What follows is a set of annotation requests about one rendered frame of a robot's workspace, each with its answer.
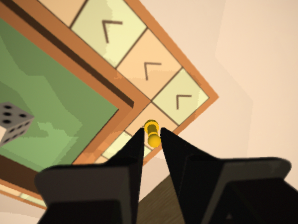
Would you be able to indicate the yellow pawn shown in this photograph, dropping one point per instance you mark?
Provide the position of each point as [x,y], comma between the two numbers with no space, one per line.
[151,127]

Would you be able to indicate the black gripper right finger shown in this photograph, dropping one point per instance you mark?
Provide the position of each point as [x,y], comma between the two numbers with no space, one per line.
[200,178]

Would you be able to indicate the white die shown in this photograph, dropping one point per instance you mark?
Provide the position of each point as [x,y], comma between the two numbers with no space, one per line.
[14,122]

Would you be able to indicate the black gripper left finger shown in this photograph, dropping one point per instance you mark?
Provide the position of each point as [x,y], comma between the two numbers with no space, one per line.
[118,178]

